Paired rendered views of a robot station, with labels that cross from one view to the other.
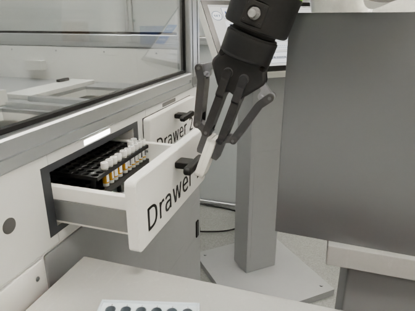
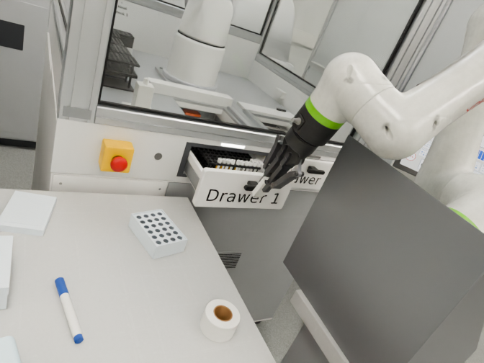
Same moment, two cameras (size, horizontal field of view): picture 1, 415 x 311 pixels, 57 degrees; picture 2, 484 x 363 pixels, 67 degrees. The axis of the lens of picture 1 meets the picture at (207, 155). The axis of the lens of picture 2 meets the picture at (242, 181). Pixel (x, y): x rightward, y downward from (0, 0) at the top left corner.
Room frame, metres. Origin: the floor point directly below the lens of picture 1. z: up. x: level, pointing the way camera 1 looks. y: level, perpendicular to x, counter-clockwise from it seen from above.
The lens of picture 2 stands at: (-0.13, -0.46, 1.32)
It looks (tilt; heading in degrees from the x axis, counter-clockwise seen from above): 25 degrees down; 36
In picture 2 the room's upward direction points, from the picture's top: 22 degrees clockwise
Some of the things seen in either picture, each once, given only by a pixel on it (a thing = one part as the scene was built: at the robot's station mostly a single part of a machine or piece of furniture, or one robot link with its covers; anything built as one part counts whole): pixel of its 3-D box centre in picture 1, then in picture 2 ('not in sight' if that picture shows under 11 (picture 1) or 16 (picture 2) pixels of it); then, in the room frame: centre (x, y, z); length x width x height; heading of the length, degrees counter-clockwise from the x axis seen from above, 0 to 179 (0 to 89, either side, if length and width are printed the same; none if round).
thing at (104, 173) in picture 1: (121, 160); (234, 164); (0.64, 0.15, 0.90); 0.18 x 0.02 x 0.01; 162
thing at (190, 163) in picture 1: (187, 163); (254, 186); (0.60, 0.03, 0.91); 0.07 x 0.04 x 0.01; 162
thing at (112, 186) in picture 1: (74, 168); (218, 156); (0.67, 0.25, 0.87); 0.22 x 0.18 x 0.06; 72
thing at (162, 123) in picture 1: (173, 127); (305, 173); (0.95, 0.09, 0.87); 0.29 x 0.02 x 0.11; 162
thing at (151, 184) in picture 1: (173, 179); (245, 190); (0.60, 0.06, 0.87); 0.29 x 0.02 x 0.11; 162
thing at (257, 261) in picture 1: (264, 174); not in sight; (1.51, -0.24, 0.51); 0.50 x 0.45 x 1.02; 24
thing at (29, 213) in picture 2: not in sight; (28, 212); (0.12, 0.24, 0.77); 0.13 x 0.09 x 0.02; 58
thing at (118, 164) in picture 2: not in sight; (118, 163); (0.32, 0.24, 0.88); 0.04 x 0.03 x 0.04; 162
